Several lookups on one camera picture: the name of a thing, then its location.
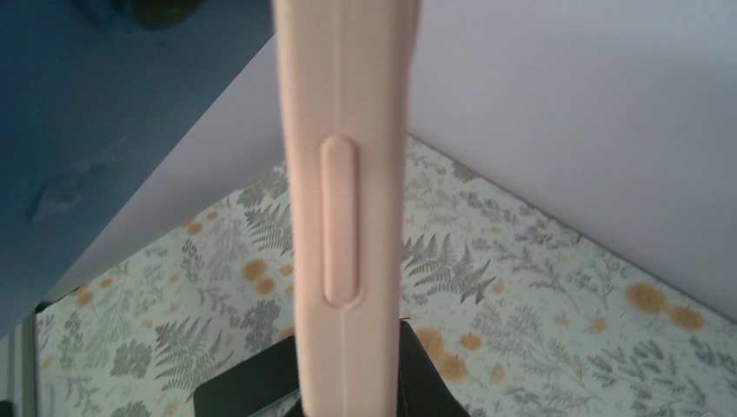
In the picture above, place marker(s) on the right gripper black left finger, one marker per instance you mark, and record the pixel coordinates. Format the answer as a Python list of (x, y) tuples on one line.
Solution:
[(251, 387)]

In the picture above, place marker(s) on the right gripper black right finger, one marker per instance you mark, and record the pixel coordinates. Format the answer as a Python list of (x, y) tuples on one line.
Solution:
[(422, 391)]

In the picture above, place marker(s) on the black phone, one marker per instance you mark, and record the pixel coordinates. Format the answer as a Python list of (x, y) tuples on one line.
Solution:
[(119, 121)]

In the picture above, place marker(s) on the floral patterned table mat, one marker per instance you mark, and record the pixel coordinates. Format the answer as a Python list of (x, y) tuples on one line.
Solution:
[(521, 315)]

